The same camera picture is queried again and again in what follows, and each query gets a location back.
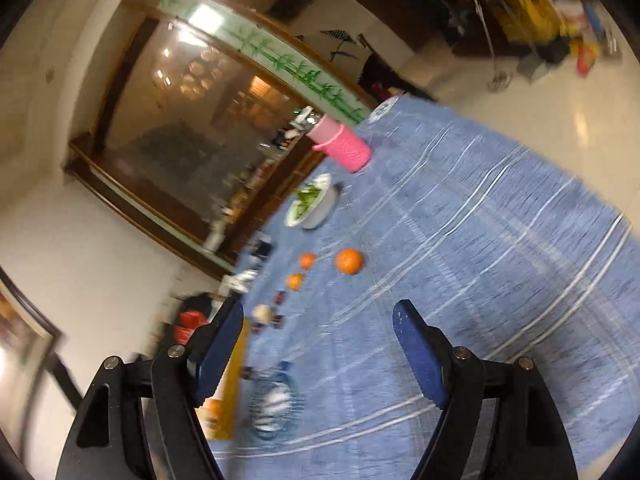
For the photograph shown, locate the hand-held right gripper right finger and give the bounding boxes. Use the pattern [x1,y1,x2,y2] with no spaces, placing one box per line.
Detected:
[392,299,579,480]

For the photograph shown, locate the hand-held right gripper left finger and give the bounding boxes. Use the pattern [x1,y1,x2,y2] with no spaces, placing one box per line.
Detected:
[55,297,246,480]

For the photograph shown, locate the yellow rimmed tray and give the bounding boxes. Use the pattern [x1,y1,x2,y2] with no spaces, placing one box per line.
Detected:
[200,317,251,441]

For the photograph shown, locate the large orange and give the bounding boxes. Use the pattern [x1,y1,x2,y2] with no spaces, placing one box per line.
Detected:
[335,248,365,276]

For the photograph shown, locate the red plastic bag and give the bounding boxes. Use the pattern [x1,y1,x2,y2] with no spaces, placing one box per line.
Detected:
[172,292,217,345]

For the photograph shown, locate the white gloves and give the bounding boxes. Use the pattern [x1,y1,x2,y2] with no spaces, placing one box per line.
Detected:
[222,267,261,295]

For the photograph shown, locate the white bowl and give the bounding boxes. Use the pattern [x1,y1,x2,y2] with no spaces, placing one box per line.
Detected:
[284,173,342,231]

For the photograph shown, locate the green leaves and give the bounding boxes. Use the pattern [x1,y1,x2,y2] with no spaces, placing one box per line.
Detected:
[292,184,323,217]

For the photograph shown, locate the bottle with pink sleeve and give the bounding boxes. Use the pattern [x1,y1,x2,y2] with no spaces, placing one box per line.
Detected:
[295,106,374,175]

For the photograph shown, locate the glass partition with bamboo print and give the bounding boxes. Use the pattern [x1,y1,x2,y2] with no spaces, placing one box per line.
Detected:
[62,0,382,281]

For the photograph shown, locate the metal floor stand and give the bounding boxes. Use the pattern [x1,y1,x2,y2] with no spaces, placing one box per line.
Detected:
[452,0,512,93]

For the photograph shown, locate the white plastic bucket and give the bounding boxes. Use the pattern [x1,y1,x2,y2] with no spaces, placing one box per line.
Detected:
[552,0,593,36]

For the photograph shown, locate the framed wall picture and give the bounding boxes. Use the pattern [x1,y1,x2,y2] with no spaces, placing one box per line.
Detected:
[0,265,64,377]

